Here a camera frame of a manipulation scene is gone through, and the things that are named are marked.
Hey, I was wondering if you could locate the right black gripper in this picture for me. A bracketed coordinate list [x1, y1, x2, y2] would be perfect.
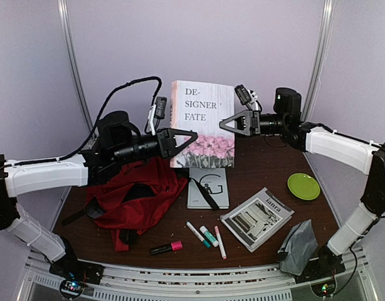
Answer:
[218, 108, 288, 137]

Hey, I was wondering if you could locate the Designer Fate flower book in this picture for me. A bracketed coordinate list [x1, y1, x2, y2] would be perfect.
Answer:
[170, 80, 235, 169]

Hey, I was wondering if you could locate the red backpack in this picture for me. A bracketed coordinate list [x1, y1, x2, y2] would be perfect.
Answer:
[61, 157, 188, 252]

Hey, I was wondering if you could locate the grey ianra magazine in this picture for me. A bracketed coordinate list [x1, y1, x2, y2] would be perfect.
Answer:
[220, 187, 294, 253]

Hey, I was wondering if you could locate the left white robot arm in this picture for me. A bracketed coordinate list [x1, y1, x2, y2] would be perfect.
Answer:
[0, 110, 198, 278]

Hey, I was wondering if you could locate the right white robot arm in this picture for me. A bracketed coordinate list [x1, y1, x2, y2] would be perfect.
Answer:
[219, 85, 385, 277]

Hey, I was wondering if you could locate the white Great Gatsby book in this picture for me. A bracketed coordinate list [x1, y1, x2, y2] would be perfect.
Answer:
[187, 168, 229, 209]

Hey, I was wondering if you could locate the white green glue stick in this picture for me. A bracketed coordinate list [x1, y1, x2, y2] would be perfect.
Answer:
[199, 226, 219, 247]

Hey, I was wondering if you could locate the green plate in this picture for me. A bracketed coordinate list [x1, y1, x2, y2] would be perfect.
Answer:
[287, 173, 320, 201]

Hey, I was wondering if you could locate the pink black highlighter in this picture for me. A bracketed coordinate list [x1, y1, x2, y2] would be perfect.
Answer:
[149, 241, 183, 256]

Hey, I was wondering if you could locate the teal white marker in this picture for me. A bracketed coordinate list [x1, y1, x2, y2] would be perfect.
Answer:
[186, 221, 211, 248]

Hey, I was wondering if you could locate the pink white marker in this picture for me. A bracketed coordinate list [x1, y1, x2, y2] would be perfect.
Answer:
[214, 226, 227, 260]

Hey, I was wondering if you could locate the grey pencil pouch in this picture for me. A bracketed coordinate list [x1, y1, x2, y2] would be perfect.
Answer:
[277, 219, 318, 276]

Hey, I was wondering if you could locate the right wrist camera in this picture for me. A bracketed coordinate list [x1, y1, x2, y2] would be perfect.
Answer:
[235, 85, 262, 112]

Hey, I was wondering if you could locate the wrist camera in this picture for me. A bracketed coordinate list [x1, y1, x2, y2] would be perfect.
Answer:
[144, 97, 167, 135]
[235, 85, 262, 112]

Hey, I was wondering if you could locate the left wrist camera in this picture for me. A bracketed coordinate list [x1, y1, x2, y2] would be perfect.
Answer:
[144, 97, 167, 135]

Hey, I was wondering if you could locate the right aluminium corner post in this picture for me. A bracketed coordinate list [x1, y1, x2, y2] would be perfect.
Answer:
[302, 0, 335, 121]

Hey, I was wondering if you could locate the aluminium corner post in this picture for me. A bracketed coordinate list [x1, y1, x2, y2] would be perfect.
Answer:
[302, 0, 335, 121]
[57, 0, 93, 130]

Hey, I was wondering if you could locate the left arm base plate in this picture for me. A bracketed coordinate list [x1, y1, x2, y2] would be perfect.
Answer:
[49, 261, 104, 285]

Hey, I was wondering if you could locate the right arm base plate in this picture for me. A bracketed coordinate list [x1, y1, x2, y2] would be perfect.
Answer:
[294, 258, 345, 283]

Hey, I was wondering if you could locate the aluminium front rail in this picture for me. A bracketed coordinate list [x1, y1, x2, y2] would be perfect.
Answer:
[23, 247, 369, 301]

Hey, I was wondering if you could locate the left aluminium corner post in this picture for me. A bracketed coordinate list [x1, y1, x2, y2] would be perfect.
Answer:
[57, 0, 93, 130]

